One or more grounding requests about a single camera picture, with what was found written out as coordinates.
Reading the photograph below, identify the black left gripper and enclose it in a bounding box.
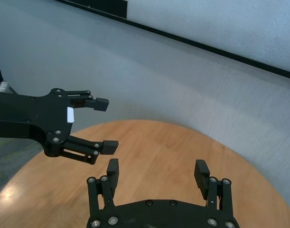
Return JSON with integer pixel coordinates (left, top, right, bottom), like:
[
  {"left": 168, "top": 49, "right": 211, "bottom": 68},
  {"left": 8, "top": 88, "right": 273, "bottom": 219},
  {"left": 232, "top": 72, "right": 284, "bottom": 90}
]
[{"left": 0, "top": 87, "right": 119, "bottom": 166}]

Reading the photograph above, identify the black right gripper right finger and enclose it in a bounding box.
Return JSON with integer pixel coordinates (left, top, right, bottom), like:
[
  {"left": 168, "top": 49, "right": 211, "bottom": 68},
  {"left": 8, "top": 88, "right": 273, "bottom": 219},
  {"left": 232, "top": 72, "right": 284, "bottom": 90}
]
[{"left": 194, "top": 159, "right": 233, "bottom": 214}]

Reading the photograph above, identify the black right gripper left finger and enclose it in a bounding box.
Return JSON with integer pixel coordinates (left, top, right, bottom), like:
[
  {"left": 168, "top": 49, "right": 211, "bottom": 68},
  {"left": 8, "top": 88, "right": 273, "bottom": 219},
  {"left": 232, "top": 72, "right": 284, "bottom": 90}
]
[{"left": 86, "top": 158, "right": 121, "bottom": 219}]

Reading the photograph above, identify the left arm cable with connector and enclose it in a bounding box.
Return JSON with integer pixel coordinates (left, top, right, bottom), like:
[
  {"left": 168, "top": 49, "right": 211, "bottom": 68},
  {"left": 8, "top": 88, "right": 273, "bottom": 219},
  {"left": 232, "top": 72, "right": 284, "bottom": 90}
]
[{"left": 0, "top": 81, "right": 17, "bottom": 95}]

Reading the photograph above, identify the black wall rail strip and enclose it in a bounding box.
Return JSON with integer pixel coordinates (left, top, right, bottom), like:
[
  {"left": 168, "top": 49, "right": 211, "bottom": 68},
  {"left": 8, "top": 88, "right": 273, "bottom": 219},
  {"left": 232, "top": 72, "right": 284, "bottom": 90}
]
[{"left": 56, "top": 0, "right": 290, "bottom": 80}]

